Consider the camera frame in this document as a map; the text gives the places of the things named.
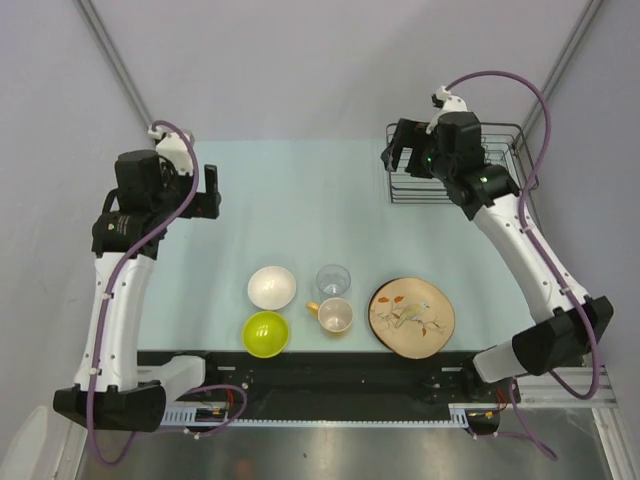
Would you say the black wire dish rack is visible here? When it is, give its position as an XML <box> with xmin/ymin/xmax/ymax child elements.
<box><xmin>387</xmin><ymin>122</ymin><xmax>534</xmax><ymax>205</ymax></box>

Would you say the white bowl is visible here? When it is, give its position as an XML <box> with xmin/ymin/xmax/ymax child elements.
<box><xmin>247</xmin><ymin>266</ymin><xmax>297</xmax><ymax>311</ymax></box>

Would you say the clear plastic cup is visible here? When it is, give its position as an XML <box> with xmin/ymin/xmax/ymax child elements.
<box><xmin>316</xmin><ymin>264</ymin><xmax>351</xmax><ymax>301</ymax></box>

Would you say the yellow-green bowl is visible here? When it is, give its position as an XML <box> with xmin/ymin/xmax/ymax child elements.
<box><xmin>242</xmin><ymin>311</ymin><xmax>290</xmax><ymax>359</ymax></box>

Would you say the yellow mug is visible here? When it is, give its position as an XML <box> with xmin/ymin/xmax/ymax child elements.
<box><xmin>306</xmin><ymin>297</ymin><xmax>354</xmax><ymax>334</ymax></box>

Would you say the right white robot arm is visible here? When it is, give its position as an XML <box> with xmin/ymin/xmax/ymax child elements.
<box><xmin>381</xmin><ymin>111</ymin><xmax>614</xmax><ymax>401</ymax></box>

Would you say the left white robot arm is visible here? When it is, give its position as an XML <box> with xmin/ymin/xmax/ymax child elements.
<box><xmin>53</xmin><ymin>150</ymin><xmax>221</xmax><ymax>432</ymax></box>

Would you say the bird pattern plate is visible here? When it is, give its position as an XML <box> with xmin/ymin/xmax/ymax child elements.
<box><xmin>368</xmin><ymin>277</ymin><xmax>456</xmax><ymax>360</ymax></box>

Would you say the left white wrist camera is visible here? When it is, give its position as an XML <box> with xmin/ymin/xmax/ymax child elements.
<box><xmin>148</xmin><ymin>127</ymin><xmax>194</xmax><ymax>176</ymax></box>

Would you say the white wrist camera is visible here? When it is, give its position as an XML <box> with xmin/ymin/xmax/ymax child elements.
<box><xmin>426</xmin><ymin>86</ymin><xmax>468</xmax><ymax>134</ymax></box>
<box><xmin>148</xmin><ymin>127</ymin><xmax>194</xmax><ymax>176</ymax></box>

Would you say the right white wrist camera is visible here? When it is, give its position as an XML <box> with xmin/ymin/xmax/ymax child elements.
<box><xmin>426</xmin><ymin>86</ymin><xmax>468</xmax><ymax>134</ymax></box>

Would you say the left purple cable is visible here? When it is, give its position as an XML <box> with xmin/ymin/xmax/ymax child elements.
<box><xmin>84</xmin><ymin>119</ymin><xmax>199</xmax><ymax>466</ymax></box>

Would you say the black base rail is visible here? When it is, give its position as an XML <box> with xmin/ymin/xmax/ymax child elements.
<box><xmin>137</xmin><ymin>350</ymin><xmax>521</xmax><ymax>421</ymax></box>

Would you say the white slotted cable duct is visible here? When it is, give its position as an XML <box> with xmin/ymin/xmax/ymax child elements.
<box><xmin>160</xmin><ymin>404</ymin><xmax>499</xmax><ymax>431</ymax></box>

